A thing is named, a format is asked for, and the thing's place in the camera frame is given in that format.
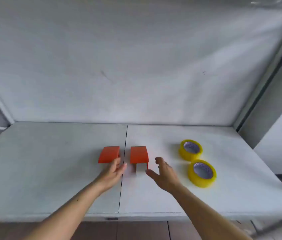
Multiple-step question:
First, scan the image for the white tape core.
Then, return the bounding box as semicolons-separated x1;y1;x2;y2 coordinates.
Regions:
136;163;147;176

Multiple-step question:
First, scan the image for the orange tape dispenser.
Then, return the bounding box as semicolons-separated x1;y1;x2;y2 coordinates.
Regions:
130;146;150;171
98;146;120;165

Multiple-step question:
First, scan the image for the person's right forearm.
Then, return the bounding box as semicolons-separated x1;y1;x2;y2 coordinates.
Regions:
170;185;253;240

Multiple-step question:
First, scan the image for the person's left hand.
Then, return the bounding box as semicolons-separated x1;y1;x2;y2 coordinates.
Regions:
94;157;127;195

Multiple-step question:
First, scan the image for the person's left forearm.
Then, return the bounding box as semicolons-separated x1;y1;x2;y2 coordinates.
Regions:
23;181;106;240

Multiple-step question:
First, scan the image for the person's right hand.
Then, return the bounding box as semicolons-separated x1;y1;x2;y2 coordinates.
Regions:
145;157;184;195

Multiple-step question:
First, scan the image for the yellow tape roll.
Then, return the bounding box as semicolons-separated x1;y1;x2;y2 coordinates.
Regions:
188;159;217;188
179;139;203;162

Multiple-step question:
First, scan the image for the grey metal frame post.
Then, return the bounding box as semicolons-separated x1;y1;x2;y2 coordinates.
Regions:
232;12;282;130

